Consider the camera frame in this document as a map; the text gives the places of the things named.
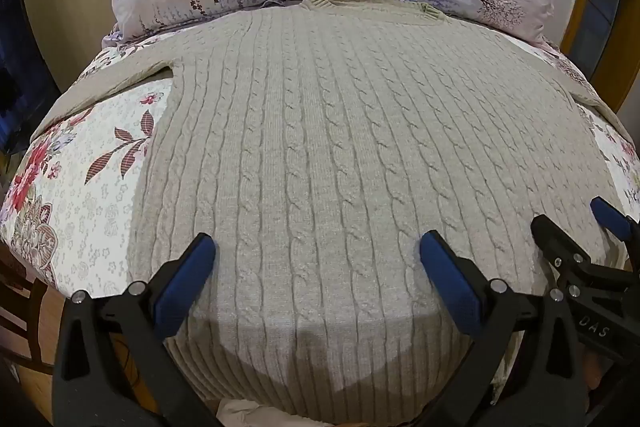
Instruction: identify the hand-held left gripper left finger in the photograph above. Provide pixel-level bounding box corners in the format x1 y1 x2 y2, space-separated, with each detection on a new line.
54 232 221 427

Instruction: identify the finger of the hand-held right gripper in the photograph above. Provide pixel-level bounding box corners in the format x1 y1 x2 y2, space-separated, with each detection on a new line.
531 215 593 275
590 197 640 244

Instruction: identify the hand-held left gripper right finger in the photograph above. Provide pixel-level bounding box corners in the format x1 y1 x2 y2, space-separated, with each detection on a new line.
419 229 588 427

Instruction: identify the beige cable-knit sweater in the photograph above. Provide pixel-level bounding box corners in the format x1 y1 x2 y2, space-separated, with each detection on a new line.
37 0 632 413

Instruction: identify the floral bed sheet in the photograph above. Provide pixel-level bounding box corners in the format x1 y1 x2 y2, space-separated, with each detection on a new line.
0 34 640 288

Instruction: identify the wooden chair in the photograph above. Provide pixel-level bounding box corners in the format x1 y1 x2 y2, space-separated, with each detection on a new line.
0 274 56 378

